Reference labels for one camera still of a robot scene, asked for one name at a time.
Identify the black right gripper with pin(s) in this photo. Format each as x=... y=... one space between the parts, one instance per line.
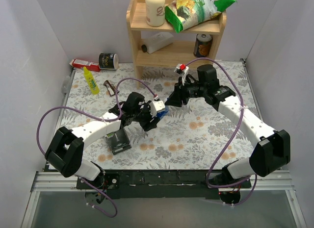
x=183 y=93

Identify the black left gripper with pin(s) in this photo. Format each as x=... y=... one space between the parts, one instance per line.
x=147 y=119

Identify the small blue-label water bottle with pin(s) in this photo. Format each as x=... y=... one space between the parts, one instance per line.
x=165 y=111

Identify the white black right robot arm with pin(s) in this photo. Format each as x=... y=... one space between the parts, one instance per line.
x=271 y=147

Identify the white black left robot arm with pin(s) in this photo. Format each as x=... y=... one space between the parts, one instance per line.
x=65 y=152

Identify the lying white bottle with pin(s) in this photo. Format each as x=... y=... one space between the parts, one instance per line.
x=156 y=42

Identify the yellow squeeze bottle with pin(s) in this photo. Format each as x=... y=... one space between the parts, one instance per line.
x=90 y=81

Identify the cream lotion bottle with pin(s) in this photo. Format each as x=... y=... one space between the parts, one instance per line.
x=155 y=12

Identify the black green razor box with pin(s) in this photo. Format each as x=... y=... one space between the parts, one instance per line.
x=118 y=141

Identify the floral table cloth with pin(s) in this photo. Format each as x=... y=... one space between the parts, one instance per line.
x=194 y=136

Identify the wooden two-tier shelf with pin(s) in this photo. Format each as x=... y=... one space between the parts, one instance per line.
x=179 y=51

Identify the brown chocolate bar wrapper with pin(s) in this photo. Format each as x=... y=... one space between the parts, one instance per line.
x=111 y=89

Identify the dark tin can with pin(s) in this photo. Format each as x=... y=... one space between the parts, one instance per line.
x=202 y=45

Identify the black white paper cup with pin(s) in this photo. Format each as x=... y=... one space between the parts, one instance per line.
x=108 y=61

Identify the red white toothpaste box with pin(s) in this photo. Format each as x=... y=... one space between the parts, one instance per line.
x=80 y=64

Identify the green chips bag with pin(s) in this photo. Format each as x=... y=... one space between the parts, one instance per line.
x=184 y=14

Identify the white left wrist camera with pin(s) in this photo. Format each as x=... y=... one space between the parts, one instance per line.
x=156 y=107

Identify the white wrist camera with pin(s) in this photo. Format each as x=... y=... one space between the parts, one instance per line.
x=182 y=70
x=156 y=107

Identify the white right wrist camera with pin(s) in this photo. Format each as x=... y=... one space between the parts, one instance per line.
x=182 y=70

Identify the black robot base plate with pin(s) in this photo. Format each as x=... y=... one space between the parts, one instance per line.
x=129 y=184

